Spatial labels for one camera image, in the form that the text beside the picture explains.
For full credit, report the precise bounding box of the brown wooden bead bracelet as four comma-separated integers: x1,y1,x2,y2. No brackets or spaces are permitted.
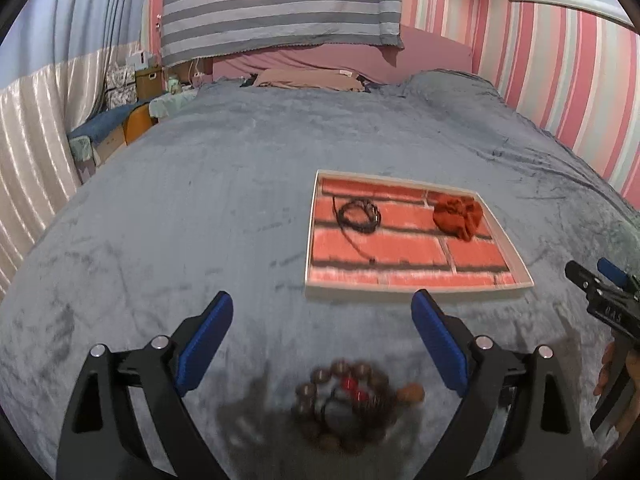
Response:
290,358,426,456

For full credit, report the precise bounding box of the orange scrunchie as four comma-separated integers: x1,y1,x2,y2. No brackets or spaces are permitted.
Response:
433,194,484,242

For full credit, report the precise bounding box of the black braided cord bracelet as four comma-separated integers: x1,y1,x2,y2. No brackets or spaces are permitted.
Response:
332,195,383,266

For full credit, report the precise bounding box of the white tray brick-pattern lining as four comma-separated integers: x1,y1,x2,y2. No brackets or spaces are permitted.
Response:
304,170,534,296

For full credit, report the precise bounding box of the grey plush bed blanket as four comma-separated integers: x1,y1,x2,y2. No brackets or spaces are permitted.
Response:
1,70,639,479

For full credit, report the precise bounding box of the white shiny curtain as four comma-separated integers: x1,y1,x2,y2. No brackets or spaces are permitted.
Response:
0,41,140,294

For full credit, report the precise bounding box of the blue cloth on furniture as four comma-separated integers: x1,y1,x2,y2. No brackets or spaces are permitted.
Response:
67,102,144,144

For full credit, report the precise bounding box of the brown storage box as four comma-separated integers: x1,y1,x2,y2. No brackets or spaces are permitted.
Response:
134,66,165,101

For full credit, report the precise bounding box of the pink headboard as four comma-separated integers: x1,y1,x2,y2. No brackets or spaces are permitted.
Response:
212,26,472,84

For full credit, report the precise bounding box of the beige folded cloth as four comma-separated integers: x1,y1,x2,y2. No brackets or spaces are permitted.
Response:
253,68,364,92

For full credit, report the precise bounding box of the grey striped pillow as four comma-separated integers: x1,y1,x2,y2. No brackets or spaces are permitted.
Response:
160,0,402,66

